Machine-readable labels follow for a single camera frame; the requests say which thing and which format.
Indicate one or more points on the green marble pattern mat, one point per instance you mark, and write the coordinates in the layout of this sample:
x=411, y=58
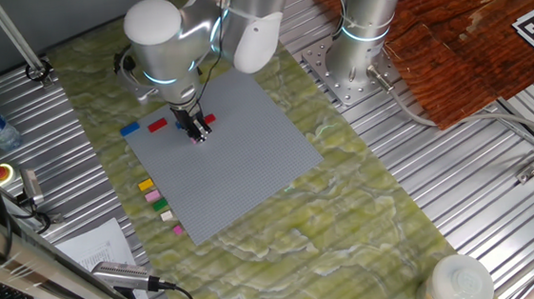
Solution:
x=326, y=240

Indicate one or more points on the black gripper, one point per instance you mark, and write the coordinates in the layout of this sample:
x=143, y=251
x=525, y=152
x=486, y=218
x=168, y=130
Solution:
x=187, y=116

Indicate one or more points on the white plastic jar lid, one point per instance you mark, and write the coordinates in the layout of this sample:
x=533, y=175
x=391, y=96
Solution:
x=458, y=280

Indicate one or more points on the yellow Lego brick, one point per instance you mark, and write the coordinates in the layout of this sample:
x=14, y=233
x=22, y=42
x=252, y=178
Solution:
x=145, y=184

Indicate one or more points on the blue Lego brick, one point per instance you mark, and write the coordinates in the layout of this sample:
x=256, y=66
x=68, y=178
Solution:
x=130, y=129
x=178, y=125

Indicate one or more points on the grey Lego baseplate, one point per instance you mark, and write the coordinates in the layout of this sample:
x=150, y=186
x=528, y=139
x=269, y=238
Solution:
x=230, y=171

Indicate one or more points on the silver camera on mount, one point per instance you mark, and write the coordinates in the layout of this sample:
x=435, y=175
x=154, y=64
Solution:
x=31, y=184

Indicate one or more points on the green Lego brick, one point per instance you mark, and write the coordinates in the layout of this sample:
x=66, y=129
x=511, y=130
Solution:
x=160, y=204

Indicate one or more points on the red Lego brick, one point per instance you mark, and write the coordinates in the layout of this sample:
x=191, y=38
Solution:
x=210, y=118
x=157, y=124

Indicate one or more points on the metal frame bar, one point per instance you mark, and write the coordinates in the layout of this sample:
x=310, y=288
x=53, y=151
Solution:
x=18, y=264

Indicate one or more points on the white Lego brick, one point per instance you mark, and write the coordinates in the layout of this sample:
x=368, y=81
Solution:
x=166, y=215

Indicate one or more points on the small magenta Lego brick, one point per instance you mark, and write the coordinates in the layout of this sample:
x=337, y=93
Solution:
x=178, y=230

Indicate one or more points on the printed paper sheets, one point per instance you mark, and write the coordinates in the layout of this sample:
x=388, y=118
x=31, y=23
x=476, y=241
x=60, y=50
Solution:
x=98, y=249

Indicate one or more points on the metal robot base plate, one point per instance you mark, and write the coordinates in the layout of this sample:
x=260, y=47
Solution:
x=353, y=92

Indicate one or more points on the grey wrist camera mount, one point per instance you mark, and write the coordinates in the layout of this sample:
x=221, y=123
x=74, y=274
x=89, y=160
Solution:
x=136, y=90

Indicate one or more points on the aluminium stand pole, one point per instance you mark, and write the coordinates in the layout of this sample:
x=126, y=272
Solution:
x=12, y=36

